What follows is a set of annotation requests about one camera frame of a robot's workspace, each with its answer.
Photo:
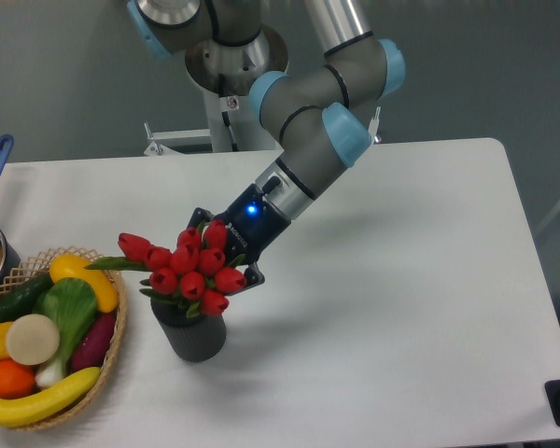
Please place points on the green cucumber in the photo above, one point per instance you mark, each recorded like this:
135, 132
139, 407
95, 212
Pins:
21, 300

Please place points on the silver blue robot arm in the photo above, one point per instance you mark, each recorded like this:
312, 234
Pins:
229, 52

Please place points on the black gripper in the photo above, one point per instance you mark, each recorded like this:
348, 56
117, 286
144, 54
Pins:
252, 224

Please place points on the red tulip bouquet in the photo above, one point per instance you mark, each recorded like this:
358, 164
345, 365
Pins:
196, 278

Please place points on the green bok choy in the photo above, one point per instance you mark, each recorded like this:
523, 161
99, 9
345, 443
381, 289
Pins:
72, 306

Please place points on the yellow squash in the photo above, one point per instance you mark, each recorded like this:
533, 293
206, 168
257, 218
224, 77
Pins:
74, 266

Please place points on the woven wicker basket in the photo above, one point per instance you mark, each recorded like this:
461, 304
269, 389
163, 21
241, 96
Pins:
39, 264

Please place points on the beige round slice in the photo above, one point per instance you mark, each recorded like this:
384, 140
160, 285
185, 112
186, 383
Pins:
32, 339

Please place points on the dark grey ribbed vase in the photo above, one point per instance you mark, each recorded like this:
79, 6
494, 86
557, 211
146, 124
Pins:
194, 339

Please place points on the yellow banana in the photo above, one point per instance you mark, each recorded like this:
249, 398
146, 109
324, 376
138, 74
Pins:
32, 409

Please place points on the orange fruit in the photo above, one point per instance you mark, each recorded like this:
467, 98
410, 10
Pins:
16, 380

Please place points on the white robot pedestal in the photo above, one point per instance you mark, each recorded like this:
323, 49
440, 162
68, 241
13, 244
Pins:
231, 128

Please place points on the purple sweet potato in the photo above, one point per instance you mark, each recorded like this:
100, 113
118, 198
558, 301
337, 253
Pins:
92, 349

